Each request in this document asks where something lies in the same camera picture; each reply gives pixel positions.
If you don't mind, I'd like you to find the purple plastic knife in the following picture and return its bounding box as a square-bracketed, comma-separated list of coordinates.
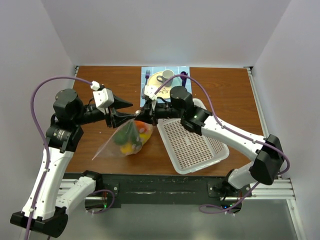
[180, 75, 188, 87]

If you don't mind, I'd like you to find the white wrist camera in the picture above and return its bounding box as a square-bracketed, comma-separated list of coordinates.
[141, 85, 158, 105]
[90, 81, 115, 110]

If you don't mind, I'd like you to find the grey ceramic mug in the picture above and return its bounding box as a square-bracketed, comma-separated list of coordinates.
[156, 69, 174, 84]

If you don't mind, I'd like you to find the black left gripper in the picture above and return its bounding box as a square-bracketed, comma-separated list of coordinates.
[73, 92, 136, 128]

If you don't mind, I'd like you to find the purple plastic fork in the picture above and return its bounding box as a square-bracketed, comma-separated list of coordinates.
[141, 69, 150, 86]

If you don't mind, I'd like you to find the yellow felt fake food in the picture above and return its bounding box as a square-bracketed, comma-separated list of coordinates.
[120, 132, 152, 156]

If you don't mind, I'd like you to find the aluminium frame rail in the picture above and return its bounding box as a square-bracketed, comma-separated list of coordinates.
[55, 178, 296, 200]

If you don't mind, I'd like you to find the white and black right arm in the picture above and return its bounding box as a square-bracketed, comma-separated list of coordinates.
[136, 86, 284, 197]

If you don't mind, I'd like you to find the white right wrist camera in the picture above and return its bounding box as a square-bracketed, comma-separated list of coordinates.
[141, 85, 158, 105]

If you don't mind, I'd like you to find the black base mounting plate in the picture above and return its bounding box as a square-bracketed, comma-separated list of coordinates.
[74, 173, 252, 209]

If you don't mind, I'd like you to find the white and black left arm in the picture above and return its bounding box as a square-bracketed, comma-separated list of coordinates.
[10, 88, 135, 238]

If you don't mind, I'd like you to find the white perforated plastic basket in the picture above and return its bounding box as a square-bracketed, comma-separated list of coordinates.
[156, 97, 230, 175]

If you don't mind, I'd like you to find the cream and teal plate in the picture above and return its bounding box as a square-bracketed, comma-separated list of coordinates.
[147, 69, 182, 100]

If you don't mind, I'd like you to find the purple plastic spoon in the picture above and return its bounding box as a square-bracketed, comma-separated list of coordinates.
[180, 71, 188, 76]

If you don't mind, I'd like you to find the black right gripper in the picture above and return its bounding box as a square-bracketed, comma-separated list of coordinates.
[132, 99, 184, 127]

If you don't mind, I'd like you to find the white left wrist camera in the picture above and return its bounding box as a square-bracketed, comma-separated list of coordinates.
[90, 81, 115, 110]

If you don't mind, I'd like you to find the dark green felt cucumber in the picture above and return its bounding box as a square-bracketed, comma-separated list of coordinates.
[128, 122, 142, 146]

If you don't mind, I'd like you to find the clear zip top bag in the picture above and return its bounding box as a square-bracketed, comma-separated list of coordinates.
[92, 120, 154, 161]

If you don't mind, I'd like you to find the blue checkered placemat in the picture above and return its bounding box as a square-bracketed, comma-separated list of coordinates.
[140, 66, 191, 107]

